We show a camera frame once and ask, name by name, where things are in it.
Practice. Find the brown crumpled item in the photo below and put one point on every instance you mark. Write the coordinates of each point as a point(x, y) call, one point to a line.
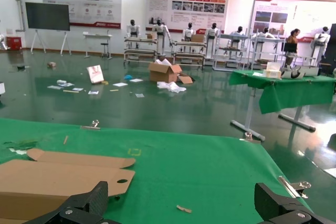
point(51, 64)

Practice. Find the small cardboard box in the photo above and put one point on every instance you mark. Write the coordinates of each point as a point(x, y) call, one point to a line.
point(150, 36)

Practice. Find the dark flat item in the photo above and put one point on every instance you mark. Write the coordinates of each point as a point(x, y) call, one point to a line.
point(23, 67)

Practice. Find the empty brown cardboard box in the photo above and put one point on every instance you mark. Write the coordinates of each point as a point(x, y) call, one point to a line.
point(39, 179)

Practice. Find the small plastic packet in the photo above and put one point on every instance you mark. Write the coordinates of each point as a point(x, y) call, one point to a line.
point(140, 95)
point(55, 87)
point(93, 92)
point(77, 89)

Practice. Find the yellow sponge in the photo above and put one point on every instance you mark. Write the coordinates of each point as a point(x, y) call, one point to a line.
point(105, 82)

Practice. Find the small wooden stick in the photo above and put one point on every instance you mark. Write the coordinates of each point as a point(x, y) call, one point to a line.
point(65, 140)

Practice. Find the silver binder clip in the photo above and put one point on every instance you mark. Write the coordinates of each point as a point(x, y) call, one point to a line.
point(90, 127)
point(291, 188)
point(249, 138)

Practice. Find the white carton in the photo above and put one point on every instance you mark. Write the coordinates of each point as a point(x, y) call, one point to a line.
point(271, 72)

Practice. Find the white plastic packing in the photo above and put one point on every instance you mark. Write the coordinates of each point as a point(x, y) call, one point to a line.
point(172, 87)

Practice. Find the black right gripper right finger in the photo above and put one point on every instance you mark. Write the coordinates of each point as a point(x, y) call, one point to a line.
point(273, 208)

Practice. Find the blue cloth item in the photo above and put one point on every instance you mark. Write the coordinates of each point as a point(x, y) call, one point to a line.
point(128, 77)

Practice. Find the long yellow strip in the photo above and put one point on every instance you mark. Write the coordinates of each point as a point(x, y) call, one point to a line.
point(71, 91)

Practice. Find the green tablecloth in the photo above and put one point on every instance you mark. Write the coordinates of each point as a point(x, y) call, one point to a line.
point(183, 171)

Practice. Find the green cloth covered table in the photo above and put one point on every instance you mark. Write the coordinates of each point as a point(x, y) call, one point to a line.
point(288, 93)

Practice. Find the large open cardboard box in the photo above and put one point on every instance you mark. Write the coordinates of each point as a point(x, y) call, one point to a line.
point(160, 74)

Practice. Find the medium cardboard box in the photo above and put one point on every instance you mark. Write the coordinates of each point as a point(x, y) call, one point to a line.
point(197, 38)

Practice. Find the red white wall poster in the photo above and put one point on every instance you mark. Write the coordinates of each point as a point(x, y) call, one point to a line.
point(78, 1)
point(183, 6)
point(288, 11)

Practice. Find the white black printed box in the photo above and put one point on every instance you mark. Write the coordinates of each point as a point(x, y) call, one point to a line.
point(302, 72)

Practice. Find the white desk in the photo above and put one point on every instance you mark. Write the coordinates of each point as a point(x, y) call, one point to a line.
point(97, 35)

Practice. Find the black monitor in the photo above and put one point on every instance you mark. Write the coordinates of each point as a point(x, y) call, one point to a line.
point(290, 47)

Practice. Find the black stool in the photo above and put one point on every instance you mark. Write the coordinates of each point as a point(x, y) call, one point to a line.
point(105, 45)

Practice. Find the person in brown top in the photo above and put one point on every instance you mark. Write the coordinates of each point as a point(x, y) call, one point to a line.
point(292, 39)

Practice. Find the metal frame workbench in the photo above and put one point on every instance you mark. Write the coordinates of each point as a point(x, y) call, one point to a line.
point(139, 41)
point(187, 43)

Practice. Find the white frame workbench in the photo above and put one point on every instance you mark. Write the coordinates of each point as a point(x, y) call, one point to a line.
point(231, 36)
point(267, 41)

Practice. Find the white package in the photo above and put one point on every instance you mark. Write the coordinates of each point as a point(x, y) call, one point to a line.
point(63, 82)

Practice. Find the black display board on stand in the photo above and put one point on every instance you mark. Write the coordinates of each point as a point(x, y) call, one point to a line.
point(47, 16)

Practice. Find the red box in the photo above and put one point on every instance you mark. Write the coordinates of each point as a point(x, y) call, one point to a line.
point(13, 43)

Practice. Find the white paper sheet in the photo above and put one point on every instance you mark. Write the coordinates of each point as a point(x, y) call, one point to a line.
point(120, 84)
point(136, 80)

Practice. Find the red white paper bag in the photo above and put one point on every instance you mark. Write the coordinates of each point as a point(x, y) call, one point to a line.
point(95, 74)

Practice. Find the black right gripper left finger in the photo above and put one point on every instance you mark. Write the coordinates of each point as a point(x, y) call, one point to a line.
point(86, 205)

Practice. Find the white humanoid robot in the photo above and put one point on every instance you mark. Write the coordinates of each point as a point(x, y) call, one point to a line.
point(212, 35)
point(263, 36)
point(237, 35)
point(133, 30)
point(320, 40)
point(188, 33)
point(159, 31)

